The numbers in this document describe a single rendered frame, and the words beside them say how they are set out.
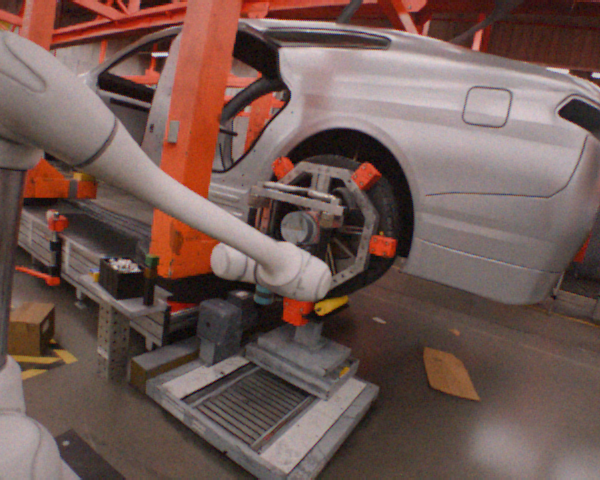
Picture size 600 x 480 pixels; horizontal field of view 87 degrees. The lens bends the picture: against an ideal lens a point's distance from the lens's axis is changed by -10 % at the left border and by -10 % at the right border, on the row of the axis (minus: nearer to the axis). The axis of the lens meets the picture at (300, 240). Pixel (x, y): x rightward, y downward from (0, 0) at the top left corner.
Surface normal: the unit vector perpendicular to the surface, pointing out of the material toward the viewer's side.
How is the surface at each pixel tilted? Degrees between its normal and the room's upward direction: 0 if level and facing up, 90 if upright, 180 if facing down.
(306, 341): 90
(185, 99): 90
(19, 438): 8
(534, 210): 90
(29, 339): 90
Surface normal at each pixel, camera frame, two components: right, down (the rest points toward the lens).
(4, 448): 0.28, -0.92
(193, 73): -0.51, 0.06
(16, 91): 0.47, 0.50
